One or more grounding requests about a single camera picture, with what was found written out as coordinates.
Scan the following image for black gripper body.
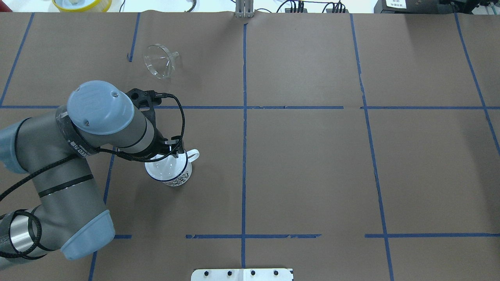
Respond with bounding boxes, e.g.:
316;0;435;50
126;88;185;158

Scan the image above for clear glass funnel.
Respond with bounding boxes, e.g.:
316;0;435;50
143;43;180;80

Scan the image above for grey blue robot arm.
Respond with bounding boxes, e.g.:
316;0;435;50
1;80;184;270

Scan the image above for white enamel mug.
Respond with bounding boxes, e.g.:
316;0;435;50
145;149;200;187

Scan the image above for black device with label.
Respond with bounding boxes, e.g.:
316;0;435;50
373;0;439;14

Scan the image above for aluminium frame post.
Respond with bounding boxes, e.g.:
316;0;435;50
233;0;255;18

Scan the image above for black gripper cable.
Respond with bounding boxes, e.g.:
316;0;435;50
0;91;186;260

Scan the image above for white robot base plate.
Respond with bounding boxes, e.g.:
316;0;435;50
191;268;294;281

